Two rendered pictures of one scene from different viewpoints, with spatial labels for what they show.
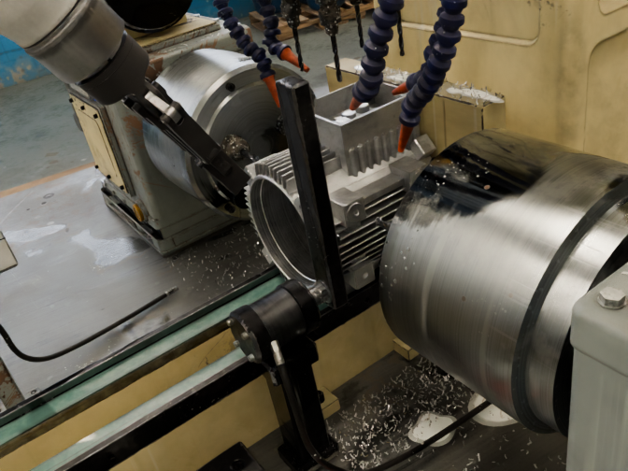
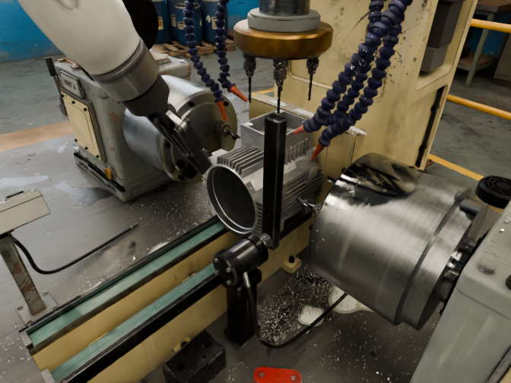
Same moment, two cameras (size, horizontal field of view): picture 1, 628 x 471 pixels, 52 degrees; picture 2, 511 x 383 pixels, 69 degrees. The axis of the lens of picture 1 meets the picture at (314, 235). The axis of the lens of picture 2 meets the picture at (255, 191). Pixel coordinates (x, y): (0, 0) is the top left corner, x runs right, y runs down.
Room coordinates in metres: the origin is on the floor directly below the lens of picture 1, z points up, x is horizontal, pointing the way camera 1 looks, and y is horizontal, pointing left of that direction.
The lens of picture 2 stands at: (0.09, 0.16, 1.47)
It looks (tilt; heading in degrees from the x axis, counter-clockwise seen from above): 35 degrees down; 344
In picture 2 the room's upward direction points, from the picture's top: 1 degrees clockwise
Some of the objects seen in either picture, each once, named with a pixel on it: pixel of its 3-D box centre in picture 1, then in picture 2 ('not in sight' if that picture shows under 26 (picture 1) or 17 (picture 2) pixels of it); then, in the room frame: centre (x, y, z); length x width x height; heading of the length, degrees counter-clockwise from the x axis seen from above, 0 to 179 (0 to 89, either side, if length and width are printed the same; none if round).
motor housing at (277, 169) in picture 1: (344, 202); (262, 182); (0.75, -0.05, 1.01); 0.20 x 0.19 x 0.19; 119
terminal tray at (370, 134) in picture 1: (358, 126); (276, 138); (0.77, -0.08, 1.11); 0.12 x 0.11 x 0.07; 119
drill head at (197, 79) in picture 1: (217, 124); (169, 123); (1.06, 0.12, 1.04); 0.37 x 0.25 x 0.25; 30
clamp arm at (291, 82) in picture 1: (313, 203); (271, 188); (0.57, -0.01, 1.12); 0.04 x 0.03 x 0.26; 120
